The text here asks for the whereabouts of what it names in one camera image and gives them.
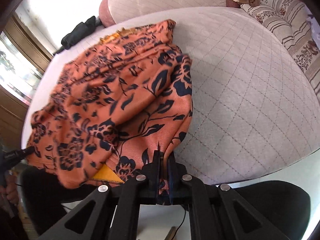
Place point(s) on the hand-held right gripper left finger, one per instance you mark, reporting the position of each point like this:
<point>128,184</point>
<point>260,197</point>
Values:
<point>157,175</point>

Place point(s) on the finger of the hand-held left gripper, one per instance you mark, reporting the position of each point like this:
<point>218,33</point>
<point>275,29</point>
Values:
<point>21,153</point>

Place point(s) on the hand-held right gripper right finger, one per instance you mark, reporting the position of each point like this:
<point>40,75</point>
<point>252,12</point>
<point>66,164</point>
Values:
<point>171,180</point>

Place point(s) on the orange floral garment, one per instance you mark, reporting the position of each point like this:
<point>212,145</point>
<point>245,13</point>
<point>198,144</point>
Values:
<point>125,92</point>

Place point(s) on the person's left hand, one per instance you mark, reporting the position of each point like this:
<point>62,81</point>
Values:
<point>12,190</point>

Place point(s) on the person's black pants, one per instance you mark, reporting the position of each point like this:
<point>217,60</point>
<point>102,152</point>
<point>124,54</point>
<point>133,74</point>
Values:
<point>45,200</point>

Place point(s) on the grey quilted mattress cover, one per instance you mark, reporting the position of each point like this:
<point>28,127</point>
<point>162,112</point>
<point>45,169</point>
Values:
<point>237,92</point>

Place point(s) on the black folded cloth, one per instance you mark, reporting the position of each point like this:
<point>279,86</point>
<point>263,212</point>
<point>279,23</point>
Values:
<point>75,35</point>

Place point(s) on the striped floral cushion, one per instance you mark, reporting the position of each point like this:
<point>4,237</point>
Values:
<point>287,25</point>

